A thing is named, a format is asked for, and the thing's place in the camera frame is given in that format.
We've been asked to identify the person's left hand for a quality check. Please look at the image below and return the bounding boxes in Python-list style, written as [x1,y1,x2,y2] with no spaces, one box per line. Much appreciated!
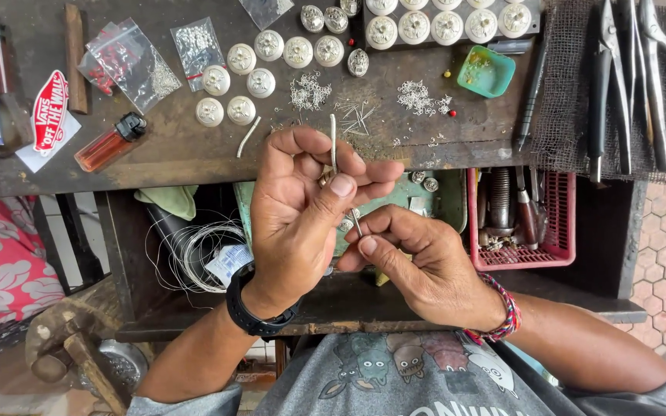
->
[248,126,407,317]

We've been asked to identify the person's right hand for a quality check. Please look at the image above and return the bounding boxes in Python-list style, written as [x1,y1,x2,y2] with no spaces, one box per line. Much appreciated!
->
[336,203,508,333]

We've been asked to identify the white printed label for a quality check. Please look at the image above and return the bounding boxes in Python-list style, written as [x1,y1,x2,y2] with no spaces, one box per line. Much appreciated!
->
[204,243,254,289]

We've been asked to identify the black wrist watch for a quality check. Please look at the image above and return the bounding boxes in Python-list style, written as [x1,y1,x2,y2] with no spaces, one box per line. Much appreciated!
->
[225,263,303,337]

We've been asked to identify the grey printed shirt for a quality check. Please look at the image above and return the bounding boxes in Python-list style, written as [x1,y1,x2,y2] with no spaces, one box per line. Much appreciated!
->
[126,331,666,416]

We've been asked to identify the green cloth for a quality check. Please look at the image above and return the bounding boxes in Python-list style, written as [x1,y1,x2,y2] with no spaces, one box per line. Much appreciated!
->
[133,184,200,222]

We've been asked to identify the red plastic basket with tools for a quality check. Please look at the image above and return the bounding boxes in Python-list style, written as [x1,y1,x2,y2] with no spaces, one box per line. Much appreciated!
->
[465,167,577,273]

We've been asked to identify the pile of silver pins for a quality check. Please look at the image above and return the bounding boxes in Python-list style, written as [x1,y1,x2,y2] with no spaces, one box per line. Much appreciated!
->
[333,99,378,138]

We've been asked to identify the pile of silver jump rings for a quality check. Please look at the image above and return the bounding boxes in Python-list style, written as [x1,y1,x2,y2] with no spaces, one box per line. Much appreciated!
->
[288,71,334,113]

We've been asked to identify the wooden drawer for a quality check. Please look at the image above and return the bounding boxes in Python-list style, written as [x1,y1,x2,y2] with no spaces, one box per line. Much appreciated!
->
[94,168,649,343]

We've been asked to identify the pile of silver links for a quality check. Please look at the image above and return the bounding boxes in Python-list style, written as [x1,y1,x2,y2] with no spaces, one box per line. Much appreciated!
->
[396,79,455,117]

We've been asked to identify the cluster of round silver ornaments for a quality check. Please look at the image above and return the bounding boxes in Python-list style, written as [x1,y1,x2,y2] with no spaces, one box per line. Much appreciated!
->
[195,29,346,128]

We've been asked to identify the black pen tool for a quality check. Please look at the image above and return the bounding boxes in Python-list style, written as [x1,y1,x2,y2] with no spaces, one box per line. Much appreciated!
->
[513,35,548,153]

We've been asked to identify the orange lighter with black cap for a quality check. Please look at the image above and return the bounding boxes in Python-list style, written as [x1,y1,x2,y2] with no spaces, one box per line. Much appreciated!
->
[73,111,148,173]

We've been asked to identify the plastic bag of silver beads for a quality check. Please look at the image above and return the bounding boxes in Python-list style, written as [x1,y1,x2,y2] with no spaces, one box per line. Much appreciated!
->
[170,16,227,93]

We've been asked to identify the small teal plastic dish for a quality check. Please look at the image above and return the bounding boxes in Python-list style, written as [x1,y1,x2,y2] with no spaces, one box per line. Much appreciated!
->
[457,45,517,99]

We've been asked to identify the metal bowl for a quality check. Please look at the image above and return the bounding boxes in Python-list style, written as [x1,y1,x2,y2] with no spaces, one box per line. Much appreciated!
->
[77,339,149,401]

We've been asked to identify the clear plastic bag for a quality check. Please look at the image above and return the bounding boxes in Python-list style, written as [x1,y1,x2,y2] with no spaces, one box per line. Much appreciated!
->
[237,0,295,31]

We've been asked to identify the dark mesh cloth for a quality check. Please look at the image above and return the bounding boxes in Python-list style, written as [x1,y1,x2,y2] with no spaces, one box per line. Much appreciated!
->
[531,0,666,187]

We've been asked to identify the plastic bag of silver rings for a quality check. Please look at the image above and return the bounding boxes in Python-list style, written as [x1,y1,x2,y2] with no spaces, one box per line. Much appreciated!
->
[86,17,183,115]

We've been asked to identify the plastic bag of red beads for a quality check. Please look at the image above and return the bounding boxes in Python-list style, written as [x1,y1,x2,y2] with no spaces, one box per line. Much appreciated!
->
[76,22,137,97]

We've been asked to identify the wooden mallet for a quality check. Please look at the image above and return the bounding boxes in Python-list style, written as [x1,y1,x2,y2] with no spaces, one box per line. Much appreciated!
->
[25,297,130,416]

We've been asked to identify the rows of round white ornaments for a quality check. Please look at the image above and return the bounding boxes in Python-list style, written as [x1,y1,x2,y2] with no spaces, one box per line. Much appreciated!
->
[364,0,534,51]

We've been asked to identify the red and white sticker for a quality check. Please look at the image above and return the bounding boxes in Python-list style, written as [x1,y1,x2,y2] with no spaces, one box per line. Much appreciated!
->
[15,70,83,174]

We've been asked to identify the black flat tray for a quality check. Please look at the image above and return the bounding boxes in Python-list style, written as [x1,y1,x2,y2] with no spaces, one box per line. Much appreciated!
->
[361,0,542,52]

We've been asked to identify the brown wooden stick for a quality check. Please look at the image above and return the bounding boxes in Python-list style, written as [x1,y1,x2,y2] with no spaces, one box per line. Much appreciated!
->
[64,3,89,115]

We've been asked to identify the silver metal shears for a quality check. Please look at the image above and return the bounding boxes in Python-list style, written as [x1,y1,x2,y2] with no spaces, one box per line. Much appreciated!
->
[619,0,666,173]

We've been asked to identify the red floral cushion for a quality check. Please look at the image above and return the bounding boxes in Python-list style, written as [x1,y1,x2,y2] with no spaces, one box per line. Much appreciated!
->
[0,196,67,337]

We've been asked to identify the braided multicolour bracelet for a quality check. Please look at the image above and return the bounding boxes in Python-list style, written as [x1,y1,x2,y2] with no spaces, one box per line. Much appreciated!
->
[462,273,523,346]

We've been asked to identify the coil of silver wire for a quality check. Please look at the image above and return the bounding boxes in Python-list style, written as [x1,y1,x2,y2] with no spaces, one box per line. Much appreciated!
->
[145,215,248,297]

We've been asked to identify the black chair frame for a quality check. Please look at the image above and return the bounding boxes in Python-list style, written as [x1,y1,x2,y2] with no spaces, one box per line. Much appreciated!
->
[32,193,106,297]

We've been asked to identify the black handled pliers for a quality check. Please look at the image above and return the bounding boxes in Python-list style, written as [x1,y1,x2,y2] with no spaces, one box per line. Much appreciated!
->
[587,0,633,185]

